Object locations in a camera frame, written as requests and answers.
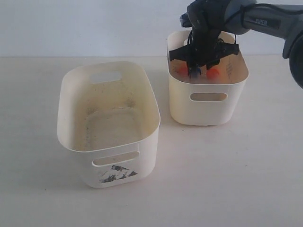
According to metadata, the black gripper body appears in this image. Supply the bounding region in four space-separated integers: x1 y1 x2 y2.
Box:
169 28 239 67

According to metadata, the blue-capped clear tube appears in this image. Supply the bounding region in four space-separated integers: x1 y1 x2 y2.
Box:
188 67 202 79

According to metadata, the orange-capped clear tube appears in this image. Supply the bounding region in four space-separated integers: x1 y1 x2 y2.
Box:
177 66 188 76
206 68 220 80

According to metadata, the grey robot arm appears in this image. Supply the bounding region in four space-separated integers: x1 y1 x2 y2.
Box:
169 0 303 87

